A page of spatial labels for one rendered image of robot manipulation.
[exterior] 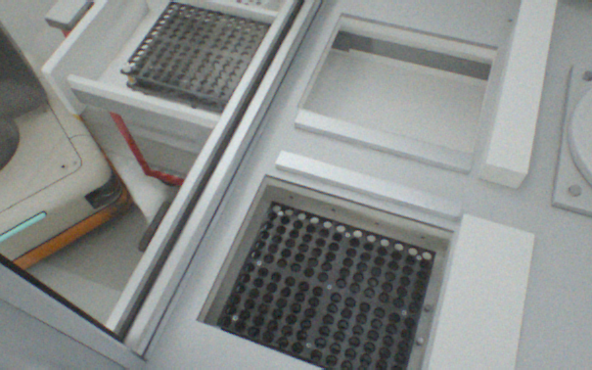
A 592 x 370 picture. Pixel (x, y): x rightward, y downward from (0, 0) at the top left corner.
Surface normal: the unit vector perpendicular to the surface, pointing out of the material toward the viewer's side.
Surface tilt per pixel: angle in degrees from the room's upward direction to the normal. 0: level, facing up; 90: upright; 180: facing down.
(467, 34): 0
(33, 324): 90
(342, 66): 0
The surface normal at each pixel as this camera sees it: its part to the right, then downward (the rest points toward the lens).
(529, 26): -0.04, -0.50
